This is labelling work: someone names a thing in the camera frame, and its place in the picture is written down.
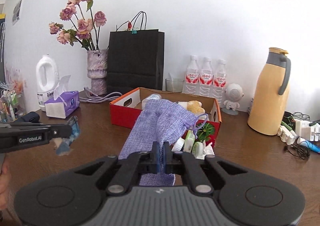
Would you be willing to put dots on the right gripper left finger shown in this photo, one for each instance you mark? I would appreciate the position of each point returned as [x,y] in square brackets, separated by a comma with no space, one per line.
[156,155]

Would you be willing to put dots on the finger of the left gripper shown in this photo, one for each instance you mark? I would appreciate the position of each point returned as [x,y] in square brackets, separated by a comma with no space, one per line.
[59,131]
[22,125]

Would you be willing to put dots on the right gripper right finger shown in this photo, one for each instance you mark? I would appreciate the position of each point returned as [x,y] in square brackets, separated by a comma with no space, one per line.
[190,169]

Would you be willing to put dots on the white round brush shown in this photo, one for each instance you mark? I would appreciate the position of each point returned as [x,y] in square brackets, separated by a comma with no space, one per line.
[178,145]

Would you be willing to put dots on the green tissue packet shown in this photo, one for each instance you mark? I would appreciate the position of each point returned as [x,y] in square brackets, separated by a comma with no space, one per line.
[189,141]

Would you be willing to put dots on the small round cream jar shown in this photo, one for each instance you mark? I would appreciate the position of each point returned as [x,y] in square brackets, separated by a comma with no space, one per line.
[198,150]

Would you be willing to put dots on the purple knit pouch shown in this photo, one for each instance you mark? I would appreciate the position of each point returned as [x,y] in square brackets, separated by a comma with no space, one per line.
[161,121]

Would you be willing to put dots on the yellow white plush toy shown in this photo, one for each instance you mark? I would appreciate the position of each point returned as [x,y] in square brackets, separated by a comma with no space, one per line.
[193,106]

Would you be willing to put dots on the white cotton swab container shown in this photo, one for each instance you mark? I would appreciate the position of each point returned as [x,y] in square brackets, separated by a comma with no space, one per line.
[150,97]

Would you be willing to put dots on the left hand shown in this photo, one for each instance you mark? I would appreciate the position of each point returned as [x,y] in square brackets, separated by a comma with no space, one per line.
[4,184]

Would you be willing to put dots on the dark blue case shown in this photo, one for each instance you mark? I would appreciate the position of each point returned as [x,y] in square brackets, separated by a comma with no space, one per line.
[31,117]

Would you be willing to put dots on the purple tissue pack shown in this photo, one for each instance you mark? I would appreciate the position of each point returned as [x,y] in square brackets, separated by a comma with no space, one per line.
[64,101]

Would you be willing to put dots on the crumpled white tissue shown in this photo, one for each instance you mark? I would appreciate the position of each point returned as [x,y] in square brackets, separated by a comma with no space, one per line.
[207,150]

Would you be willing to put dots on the red cardboard box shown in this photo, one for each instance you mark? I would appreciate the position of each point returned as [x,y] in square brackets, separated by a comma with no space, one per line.
[126,109]

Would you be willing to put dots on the white detergent bottle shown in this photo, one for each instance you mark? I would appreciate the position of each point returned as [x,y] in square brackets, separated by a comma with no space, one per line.
[47,77]

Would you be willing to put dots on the glass cup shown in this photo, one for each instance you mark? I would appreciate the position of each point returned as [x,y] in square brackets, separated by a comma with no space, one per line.
[173,84]

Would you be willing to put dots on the left water bottle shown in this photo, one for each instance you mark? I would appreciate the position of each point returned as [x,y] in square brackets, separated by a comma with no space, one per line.
[192,76]

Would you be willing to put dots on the water bottle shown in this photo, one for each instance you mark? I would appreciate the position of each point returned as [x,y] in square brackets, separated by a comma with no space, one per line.
[192,76]
[219,81]
[206,77]

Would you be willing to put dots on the purple ceramic vase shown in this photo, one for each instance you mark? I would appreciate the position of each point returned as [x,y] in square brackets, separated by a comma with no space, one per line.
[97,70]

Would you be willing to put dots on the middle water bottle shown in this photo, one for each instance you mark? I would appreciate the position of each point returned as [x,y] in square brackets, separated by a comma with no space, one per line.
[206,77]

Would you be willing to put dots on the white robot figurine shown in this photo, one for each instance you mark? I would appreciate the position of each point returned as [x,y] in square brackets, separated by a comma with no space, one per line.
[234,93]

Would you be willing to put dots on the right water bottle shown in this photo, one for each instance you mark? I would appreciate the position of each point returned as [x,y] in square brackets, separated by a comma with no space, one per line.
[219,81]

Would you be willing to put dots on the dried pink roses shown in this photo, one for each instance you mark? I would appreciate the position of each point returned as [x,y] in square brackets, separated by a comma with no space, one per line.
[85,25]

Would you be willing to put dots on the black paper bag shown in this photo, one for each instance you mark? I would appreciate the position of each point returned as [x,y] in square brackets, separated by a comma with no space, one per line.
[135,60]

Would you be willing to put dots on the yellow thermos jug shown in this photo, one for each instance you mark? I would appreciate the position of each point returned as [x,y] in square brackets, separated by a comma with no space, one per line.
[271,93]

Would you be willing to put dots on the eyeglasses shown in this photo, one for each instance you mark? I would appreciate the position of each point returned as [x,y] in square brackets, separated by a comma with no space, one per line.
[301,116]

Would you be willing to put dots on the white power strip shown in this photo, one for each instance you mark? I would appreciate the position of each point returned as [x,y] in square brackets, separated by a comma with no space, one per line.
[302,131]

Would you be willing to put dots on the blue pen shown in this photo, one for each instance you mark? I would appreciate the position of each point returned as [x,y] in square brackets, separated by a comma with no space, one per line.
[310,146]

